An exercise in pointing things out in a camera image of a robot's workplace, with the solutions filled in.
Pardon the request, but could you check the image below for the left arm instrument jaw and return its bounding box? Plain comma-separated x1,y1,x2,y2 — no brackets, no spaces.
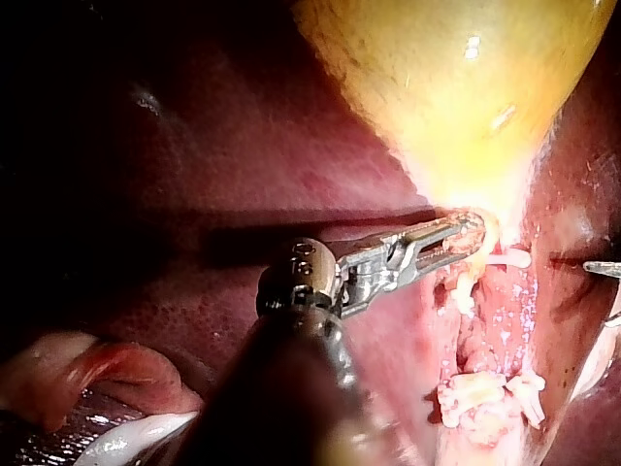
403,242,482,283
391,207,488,252

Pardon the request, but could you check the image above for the left arm instrument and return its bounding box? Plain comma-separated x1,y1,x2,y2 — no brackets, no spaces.
255,230,417,320

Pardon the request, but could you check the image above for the gallbladder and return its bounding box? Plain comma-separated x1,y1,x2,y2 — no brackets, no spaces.
289,0,620,229

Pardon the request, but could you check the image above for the thin tube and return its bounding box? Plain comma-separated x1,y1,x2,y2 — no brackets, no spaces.
451,213,502,317

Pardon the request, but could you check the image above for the white clip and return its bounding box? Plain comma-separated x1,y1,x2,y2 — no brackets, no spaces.
484,248,532,270
504,372,548,430
435,371,508,429

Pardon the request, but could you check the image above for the dark red liver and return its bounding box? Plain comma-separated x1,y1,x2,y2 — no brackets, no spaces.
0,0,621,466

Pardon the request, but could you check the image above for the pale fatty tissue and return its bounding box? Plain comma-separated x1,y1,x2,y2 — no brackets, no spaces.
0,329,206,466
455,406,516,449

